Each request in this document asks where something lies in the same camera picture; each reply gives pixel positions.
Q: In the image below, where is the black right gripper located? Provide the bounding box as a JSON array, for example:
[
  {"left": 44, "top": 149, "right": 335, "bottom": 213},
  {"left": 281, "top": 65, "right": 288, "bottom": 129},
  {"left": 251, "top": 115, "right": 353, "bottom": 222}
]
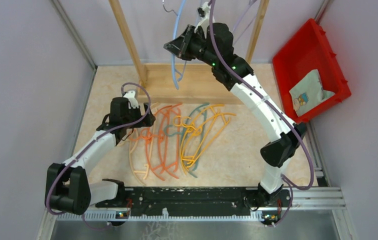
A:
[{"left": 164, "top": 24, "right": 218, "bottom": 67}]

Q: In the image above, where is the light blue plastic hanger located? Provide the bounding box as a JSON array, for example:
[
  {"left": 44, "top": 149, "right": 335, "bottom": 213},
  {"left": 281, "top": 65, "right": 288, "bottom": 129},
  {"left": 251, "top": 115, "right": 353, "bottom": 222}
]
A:
[{"left": 162, "top": 0, "right": 204, "bottom": 91}]

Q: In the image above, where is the yellow plastic hanger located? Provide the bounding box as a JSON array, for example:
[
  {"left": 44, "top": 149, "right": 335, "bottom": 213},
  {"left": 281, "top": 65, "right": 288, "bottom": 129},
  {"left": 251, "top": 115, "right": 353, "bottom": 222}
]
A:
[
  {"left": 173, "top": 104, "right": 226, "bottom": 176},
  {"left": 178, "top": 111, "right": 237, "bottom": 170}
]

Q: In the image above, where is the lilac plastic hanger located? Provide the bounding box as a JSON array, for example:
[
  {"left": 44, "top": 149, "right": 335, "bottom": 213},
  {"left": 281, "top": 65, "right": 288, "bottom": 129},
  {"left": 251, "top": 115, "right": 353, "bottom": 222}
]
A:
[{"left": 232, "top": 0, "right": 258, "bottom": 44}]

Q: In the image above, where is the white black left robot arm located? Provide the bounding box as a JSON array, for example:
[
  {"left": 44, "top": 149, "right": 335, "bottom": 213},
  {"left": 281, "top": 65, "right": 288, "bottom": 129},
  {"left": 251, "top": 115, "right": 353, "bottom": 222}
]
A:
[{"left": 44, "top": 82, "right": 156, "bottom": 216}]

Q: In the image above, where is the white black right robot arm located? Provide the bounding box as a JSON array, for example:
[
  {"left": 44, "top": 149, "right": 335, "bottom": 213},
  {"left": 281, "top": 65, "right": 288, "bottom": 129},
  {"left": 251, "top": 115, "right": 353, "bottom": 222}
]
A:
[{"left": 177, "top": 23, "right": 307, "bottom": 208}]

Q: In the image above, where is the orange plastic hanger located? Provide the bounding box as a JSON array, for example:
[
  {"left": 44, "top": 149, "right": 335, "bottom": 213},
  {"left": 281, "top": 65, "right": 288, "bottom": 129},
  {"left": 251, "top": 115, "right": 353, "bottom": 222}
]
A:
[
  {"left": 151, "top": 103, "right": 182, "bottom": 182},
  {"left": 139, "top": 122, "right": 173, "bottom": 183}
]

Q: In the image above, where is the beige plastic hanger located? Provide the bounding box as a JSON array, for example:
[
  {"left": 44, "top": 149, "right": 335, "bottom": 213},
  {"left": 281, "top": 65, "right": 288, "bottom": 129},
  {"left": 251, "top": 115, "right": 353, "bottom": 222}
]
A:
[{"left": 117, "top": 130, "right": 149, "bottom": 187}]

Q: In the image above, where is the wooden hanger rack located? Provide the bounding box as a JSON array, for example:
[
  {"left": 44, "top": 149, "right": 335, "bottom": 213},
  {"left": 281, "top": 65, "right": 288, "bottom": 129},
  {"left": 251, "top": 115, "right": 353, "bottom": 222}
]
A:
[{"left": 108, "top": 0, "right": 271, "bottom": 106}]

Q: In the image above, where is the teal plastic hanger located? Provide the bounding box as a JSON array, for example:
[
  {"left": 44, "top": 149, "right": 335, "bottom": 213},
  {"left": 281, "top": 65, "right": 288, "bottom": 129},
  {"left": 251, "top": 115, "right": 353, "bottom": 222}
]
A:
[{"left": 163, "top": 102, "right": 210, "bottom": 178}]

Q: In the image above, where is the red plastic bin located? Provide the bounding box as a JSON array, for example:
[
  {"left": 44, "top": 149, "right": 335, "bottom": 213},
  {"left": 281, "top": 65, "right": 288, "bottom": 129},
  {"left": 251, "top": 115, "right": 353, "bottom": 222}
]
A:
[{"left": 272, "top": 18, "right": 352, "bottom": 123}]

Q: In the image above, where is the printed cloth in bin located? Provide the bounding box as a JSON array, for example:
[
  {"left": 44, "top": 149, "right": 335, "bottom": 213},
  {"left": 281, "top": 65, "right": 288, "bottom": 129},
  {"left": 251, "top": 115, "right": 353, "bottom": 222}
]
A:
[{"left": 289, "top": 69, "right": 335, "bottom": 117}]

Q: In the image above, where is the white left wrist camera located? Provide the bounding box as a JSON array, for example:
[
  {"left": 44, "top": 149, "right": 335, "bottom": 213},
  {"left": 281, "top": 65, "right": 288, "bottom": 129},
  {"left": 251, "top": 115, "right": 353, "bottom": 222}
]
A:
[{"left": 122, "top": 90, "right": 140, "bottom": 109}]

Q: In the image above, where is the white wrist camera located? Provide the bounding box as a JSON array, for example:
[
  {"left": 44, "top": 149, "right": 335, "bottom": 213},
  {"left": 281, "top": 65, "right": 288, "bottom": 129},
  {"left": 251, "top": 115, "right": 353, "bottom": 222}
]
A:
[
  {"left": 195, "top": 1, "right": 211, "bottom": 33},
  {"left": 122, "top": 90, "right": 140, "bottom": 109}
]

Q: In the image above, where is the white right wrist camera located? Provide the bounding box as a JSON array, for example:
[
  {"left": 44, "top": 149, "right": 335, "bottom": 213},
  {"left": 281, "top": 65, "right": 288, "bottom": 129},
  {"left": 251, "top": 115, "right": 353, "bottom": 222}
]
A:
[{"left": 195, "top": 1, "right": 211, "bottom": 33}]

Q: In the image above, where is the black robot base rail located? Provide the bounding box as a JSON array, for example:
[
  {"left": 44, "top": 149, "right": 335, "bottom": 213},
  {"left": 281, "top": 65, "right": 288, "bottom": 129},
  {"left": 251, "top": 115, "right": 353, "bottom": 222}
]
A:
[{"left": 56, "top": 186, "right": 293, "bottom": 227}]

